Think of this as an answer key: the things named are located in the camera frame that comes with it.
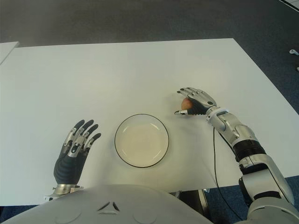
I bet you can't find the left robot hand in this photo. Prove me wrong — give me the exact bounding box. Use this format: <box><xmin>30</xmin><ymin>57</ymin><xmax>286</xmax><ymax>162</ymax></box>
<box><xmin>53</xmin><ymin>119</ymin><xmax>102</xmax><ymax>186</ymax></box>

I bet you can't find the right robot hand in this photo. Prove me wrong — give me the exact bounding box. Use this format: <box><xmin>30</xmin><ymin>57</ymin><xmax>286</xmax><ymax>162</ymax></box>
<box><xmin>174</xmin><ymin>87</ymin><xmax>218</xmax><ymax>117</ymax></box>

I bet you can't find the red yellow apple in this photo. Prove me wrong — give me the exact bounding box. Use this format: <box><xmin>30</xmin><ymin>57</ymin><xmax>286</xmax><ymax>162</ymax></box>
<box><xmin>181</xmin><ymin>98</ymin><xmax>193</xmax><ymax>111</ymax></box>

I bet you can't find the white plate black rim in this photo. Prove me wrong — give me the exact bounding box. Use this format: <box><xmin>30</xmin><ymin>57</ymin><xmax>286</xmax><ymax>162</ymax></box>
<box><xmin>114</xmin><ymin>113</ymin><xmax>171</xmax><ymax>169</ymax></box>

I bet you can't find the grey robot torso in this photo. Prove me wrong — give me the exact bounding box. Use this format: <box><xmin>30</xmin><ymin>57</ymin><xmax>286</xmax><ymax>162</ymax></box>
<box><xmin>0</xmin><ymin>184</ymin><xmax>234</xmax><ymax>224</ymax></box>

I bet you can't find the white side table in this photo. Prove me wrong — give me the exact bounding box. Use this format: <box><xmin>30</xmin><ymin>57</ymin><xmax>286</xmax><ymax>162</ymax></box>
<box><xmin>0</xmin><ymin>41</ymin><xmax>19</xmax><ymax>66</ymax></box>

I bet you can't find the black cable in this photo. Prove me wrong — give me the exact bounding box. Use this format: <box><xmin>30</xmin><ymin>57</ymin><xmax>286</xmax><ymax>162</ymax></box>
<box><xmin>211</xmin><ymin>129</ymin><xmax>245</xmax><ymax>222</ymax></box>

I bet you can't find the black table leg frame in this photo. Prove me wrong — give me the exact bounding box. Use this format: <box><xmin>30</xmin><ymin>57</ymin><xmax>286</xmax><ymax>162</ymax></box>
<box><xmin>168</xmin><ymin>187</ymin><xmax>212</xmax><ymax>224</ymax></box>

